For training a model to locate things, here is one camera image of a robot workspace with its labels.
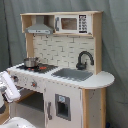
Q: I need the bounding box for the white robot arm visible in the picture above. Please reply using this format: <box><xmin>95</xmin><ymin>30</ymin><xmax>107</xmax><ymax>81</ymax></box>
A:
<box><xmin>0</xmin><ymin>71</ymin><xmax>36</xmax><ymax>128</ymax></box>

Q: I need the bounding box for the red stove knob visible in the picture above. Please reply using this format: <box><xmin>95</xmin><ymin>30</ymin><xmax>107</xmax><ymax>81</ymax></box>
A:
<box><xmin>13</xmin><ymin>76</ymin><xmax>18</xmax><ymax>82</ymax></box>
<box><xmin>31</xmin><ymin>81</ymin><xmax>37</xmax><ymax>87</ymax></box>

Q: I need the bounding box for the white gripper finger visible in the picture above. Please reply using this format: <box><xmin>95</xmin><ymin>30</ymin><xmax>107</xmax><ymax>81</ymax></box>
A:
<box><xmin>0</xmin><ymin>71</ymin><xmax>20</xmax><ymax>102</ymax></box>

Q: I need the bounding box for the silver toy pot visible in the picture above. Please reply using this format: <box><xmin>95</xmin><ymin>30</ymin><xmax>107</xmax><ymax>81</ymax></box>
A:
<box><xmin>24</xmin><ymin>57</ymin><xmax>38</xmax><ymax>68</ymax></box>

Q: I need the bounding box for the toy microwave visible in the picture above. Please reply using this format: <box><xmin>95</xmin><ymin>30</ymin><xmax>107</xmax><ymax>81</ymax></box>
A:
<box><xmin>55</xmin><ymin>15</ymin><xmax>92</xmax><ymax>34</ymax></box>

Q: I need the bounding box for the black toy faucet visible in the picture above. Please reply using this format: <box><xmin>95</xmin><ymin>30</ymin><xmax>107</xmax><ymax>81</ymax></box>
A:
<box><xmin>76</xmin><ymin>51</ymin><xmax>94</xmax><ymax>70</ymax></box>

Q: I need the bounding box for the wooden toy kitchen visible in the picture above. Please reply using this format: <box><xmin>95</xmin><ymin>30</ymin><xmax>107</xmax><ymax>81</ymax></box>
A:
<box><xmin>8</xmin><ymin>11</ymin><xmax>114</xmax><ymax>128</ymax></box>

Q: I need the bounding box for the grey toy sink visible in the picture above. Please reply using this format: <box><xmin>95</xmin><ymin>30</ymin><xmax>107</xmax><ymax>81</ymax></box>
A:
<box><xmin>53</xmin><ymin>68</ymin><xmax>93</xmax><ymax>81</ymax></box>

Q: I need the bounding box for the grey range hood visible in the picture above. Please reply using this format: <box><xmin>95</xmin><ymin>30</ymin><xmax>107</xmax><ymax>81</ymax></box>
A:
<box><xmin>25</xmin><ymin>16</ymin><xmax>53</xmax><ymax>35</ymax></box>

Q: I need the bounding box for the black toy stovetop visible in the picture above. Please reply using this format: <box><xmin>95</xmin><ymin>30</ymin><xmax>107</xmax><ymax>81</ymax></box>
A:
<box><xmin>19</xmin><ymin>63</ymin><xmax>56</xmax><ymax>74</ymax></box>

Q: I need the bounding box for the red right stove knob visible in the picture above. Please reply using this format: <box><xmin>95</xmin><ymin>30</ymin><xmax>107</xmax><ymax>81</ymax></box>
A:
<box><xmin>31</xmin><ymin>81</ymin><xmax>37</xmax><ymax>87</ymax></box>

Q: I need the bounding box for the white cabinet door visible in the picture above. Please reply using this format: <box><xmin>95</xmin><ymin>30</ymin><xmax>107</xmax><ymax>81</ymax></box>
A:
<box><xmin>44</xmin><ymin>81</ymin><xmax>82</xmax><ymax>128</ymax></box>

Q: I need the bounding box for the red left stove knob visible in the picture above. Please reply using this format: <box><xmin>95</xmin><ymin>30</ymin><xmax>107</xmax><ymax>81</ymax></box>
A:
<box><xmin>13</xmin><ymin>76</ymin><xmax>18</xmax><ymax>82</ymax></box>

